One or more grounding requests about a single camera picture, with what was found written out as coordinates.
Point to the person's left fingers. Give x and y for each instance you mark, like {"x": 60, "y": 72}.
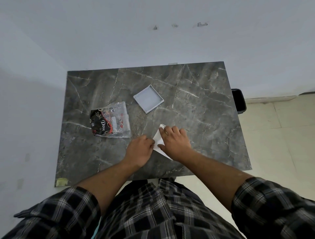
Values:
{"x": 150, "y": 142}

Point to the white paper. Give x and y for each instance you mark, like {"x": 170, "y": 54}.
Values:
{"x": 159, "y": 142}

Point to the yellowish tape piece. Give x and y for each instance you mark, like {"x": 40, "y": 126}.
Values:
{"x": 62, "y": 182}

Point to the black plaid shirt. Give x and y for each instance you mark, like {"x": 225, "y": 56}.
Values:
{"x": 157, "y": 211}

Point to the black waste bin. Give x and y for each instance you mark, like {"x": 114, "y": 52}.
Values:
{"x": 238, "y": 101}

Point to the person's right hand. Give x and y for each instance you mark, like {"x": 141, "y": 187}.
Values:
{"x": 176, "y": 145}

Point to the person's right middle finger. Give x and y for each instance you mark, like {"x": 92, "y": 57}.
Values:
{"x": 169, "y": 130}

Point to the person's right forearm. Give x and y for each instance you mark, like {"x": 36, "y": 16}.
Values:
{"x": 211, "y": 177}

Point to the white square box lid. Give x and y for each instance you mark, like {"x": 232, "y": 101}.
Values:
{"x": 148, "y": 99}

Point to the person's left hand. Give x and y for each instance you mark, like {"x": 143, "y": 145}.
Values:
{"x": 139, "y": 152}

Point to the person's right thumb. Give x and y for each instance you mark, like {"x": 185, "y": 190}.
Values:
{"x": 163, "y": 148}

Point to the person's left forearm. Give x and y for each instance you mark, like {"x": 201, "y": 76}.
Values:
{"x": 105, "y": 183}

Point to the clear and black plastic wrapper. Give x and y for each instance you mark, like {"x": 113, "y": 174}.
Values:
{"x": 110, "y": 120}

